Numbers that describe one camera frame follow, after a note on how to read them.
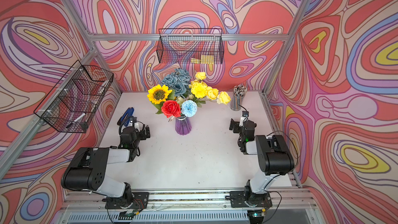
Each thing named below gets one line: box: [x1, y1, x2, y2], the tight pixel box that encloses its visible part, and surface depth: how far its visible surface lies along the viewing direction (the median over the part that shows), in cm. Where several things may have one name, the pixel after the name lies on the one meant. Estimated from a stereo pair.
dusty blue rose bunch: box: [160, 67, 192, 97], surface depth 76 cm
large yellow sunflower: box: [146, 84, 173, 105], surface depth 63 cm
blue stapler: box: [117, 107, 135, 127], surface depth 106 cm
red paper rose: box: [161, 100, 181, 118], surface depth 64 cm
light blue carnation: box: [180, 99, 198, 118], surface depth 69 cm
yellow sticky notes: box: [190, 54, 215, 65], surface depth 86 cm
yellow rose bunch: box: [188, 71, 232, 106], surface depth 67 cm
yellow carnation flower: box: [190, 81, 208, 99], surface depth 67 cm
